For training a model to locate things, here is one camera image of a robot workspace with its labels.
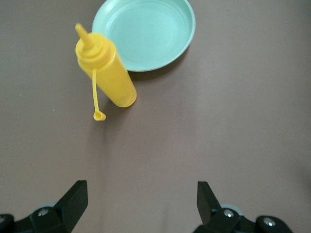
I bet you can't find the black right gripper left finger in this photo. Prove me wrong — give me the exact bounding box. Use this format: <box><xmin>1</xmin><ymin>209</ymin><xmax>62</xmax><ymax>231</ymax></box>
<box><xmin>13</xmin><ymin>180</ymin><xmax>88</xmax><ymax>233</ymax></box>

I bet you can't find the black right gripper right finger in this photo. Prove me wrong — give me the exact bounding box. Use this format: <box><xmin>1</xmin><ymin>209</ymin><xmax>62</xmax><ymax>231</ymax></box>
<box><xmin>194</xmin><ymin>181</ymin><xmax>256</xmax><ymax>233</ymax></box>

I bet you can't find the yellow squeeze bottle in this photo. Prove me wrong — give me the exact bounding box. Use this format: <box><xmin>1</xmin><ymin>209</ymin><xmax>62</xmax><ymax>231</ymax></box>
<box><xmin>74</xmin><ymin>23</ymin><xmax>138</xmax><ymax>122</ymax></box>

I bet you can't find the mint green plate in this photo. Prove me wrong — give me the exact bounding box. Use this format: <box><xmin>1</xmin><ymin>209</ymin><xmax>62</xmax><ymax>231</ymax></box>
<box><xmin>91</xmin><ymin>0</ymin><xmax>196</xmax><ymax>73</ymax></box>

